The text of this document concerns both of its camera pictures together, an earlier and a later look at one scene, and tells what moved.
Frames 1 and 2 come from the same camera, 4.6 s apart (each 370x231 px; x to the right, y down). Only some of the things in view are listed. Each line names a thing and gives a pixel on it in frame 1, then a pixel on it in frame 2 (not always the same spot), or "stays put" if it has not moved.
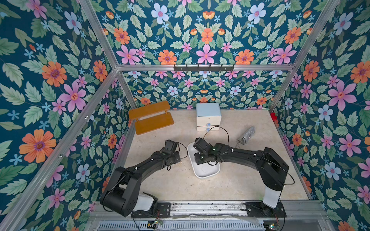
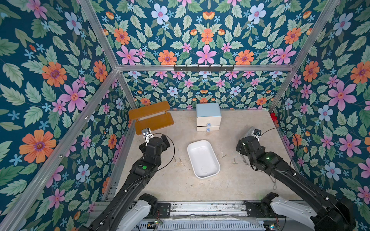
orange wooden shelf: [151, 118] stays put
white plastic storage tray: [201, 171] stays put
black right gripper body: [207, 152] → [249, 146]
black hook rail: [204, 69] stays put
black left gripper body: [174, 152] → [163, 146]
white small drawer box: [208, 116] stays put
